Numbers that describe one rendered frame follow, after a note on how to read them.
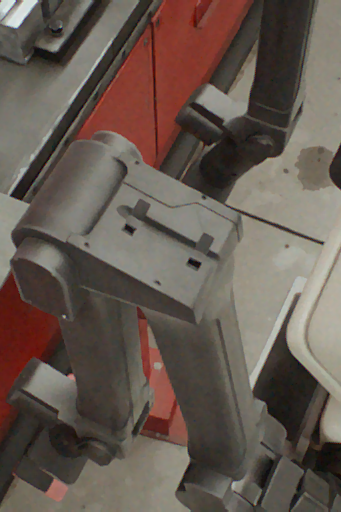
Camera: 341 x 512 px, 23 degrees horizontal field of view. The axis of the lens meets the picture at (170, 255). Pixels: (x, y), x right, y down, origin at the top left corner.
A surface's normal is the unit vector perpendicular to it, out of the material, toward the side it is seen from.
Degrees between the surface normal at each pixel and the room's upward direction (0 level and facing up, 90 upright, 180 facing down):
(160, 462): 0
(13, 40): 90
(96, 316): 93
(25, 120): 0
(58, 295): 90
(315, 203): 0
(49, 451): 27
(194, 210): 13
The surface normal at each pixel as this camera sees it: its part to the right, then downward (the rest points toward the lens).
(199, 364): -0.38, 0.79
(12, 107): -0.01, -0.51
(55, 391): 0.33, -0.33
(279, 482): 0.54, -0.18
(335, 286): -0.62, -0.62
